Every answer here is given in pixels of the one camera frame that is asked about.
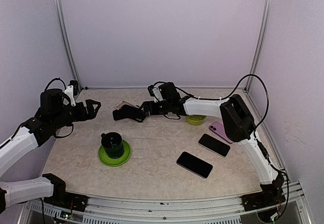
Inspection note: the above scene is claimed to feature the left aluminium frame post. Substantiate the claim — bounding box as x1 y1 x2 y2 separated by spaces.
54 0 83 91

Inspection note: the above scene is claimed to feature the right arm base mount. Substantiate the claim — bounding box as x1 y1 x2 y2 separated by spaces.
241 173 286 211

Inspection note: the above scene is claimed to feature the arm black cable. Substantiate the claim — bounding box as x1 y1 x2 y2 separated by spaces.
225 74 269 131
44 77 67 93

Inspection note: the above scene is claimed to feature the dark green mug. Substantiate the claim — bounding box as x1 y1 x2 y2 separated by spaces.
101 132 125 159

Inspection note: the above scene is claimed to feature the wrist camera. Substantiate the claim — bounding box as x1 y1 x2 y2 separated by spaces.
148 85 163 102
64 80 79 106

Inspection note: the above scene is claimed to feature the black phone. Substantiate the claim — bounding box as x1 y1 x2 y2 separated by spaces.
176 152 213 179
198 134 230 157

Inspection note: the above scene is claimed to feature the green plate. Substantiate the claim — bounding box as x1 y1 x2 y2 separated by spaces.
98 140 132 167

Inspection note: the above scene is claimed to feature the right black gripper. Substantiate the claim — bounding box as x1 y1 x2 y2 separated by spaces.
138 99 172 116

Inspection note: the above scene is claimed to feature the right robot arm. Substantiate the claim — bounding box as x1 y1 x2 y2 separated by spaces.
135 82 285 206

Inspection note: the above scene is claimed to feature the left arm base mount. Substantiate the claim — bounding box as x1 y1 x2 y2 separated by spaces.
42 173 89 212

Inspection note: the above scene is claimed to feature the pink phone case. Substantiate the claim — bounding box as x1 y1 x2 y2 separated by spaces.
115 100 137 109

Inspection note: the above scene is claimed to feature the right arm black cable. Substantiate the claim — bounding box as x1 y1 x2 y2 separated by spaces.
225 74 269 131

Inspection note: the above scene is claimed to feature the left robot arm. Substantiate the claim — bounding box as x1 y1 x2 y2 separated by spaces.
1 86 101 212

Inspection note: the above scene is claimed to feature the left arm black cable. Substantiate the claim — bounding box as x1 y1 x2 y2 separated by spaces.
44 77 67 93

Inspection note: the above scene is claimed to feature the aluminium front rail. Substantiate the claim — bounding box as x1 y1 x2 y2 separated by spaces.
18 182 313 223

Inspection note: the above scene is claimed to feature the aluminium frame post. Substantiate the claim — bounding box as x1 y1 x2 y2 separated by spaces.
54 0 83 91
246 0 275 91

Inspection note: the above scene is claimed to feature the black phone front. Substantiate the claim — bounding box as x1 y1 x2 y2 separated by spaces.
176 152 213 179

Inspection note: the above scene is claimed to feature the green bowl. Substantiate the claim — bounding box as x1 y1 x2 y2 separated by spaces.
186 115 206 126

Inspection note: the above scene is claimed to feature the right aluminium frame post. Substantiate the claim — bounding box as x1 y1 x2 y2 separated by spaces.
246 0 275 91

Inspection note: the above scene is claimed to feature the black phone case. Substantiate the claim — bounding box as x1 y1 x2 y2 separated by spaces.
112 105 145 121

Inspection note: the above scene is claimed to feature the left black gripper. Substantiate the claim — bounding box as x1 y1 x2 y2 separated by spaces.
51 98 100 130

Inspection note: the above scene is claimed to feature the black phone middle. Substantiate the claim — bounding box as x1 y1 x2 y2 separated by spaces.
198 134 230 157

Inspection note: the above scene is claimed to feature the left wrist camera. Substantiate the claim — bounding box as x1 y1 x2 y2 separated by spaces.
64 80 79 106

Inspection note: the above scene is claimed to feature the purple phone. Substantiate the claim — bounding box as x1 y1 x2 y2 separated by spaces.
209 121 233 144

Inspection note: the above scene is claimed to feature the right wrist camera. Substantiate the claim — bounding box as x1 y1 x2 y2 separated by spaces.
148 85 163 102

